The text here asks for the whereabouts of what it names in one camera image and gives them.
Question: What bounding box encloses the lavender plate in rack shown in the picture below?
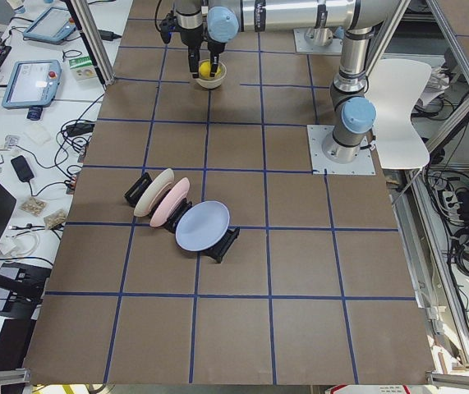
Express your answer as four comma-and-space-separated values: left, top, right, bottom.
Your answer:
176, 200, 230, 252

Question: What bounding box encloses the white plastic chair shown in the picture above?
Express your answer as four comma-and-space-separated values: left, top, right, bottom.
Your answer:
366, 58, 431, 170

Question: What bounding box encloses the white ceramic bowl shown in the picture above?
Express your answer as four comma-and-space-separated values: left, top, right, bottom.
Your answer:
195, 62, 227, 89

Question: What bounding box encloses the teach pendant tablet far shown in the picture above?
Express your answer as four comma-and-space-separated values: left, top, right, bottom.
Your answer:
23, 7, 76, 44

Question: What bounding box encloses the pink plate in rack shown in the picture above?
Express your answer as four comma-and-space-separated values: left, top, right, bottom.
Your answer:
149, 177, 190, 227

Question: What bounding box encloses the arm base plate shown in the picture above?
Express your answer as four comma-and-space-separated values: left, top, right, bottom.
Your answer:
293, 26, 344, 56
307, 125, 375, 176

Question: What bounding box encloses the teach pendant tablet near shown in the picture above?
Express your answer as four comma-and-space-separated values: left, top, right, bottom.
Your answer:
2, 60, 62, 109

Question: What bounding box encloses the black dish rack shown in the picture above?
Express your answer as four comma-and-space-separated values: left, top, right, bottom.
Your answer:
124, 173, 240, 263

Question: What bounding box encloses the black phone on desk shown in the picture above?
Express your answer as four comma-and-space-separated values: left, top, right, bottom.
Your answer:
11, 155, 34, 183

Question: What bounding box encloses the aluminium frame post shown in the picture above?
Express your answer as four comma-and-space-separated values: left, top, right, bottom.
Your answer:
65, 0, 115, 86

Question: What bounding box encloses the beige plate in rack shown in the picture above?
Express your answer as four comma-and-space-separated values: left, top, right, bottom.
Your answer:
134, 168, 174, 218

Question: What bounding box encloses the teach pendant tablet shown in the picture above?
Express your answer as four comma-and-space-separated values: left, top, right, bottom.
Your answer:
23, 7, 76, 44
2, 60, 62, 109

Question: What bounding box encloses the black power adapter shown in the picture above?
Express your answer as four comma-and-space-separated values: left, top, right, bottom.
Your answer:
98, 30, 122, 41

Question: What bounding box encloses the green white small box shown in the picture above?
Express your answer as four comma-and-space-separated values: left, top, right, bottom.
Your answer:
68, 56, 97, 80

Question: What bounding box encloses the yellow lemon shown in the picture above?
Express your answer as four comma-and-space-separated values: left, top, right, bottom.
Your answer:
199, 60, 212, 79

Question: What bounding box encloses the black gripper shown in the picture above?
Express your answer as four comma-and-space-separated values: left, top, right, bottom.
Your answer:
176, 11, 223, 79

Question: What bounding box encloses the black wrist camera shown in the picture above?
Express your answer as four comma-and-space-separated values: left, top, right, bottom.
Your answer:
159, 11, 177, 44

